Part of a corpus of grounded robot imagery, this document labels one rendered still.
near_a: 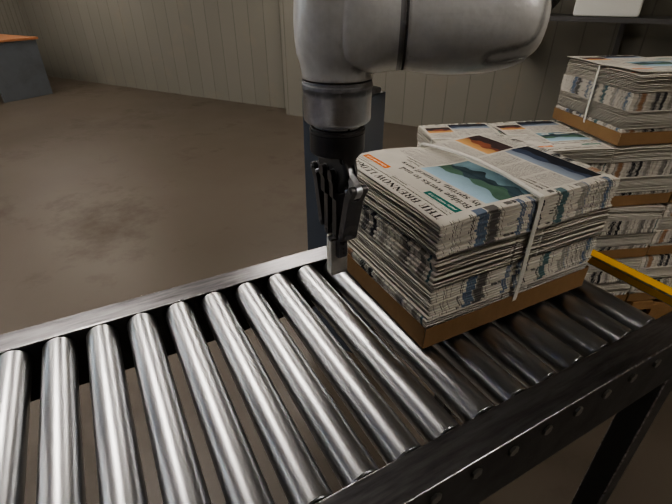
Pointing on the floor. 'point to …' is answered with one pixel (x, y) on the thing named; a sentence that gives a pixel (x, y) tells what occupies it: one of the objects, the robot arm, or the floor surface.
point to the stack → (627, 229)
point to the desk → (21, 69)
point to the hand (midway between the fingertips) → (337, 253)
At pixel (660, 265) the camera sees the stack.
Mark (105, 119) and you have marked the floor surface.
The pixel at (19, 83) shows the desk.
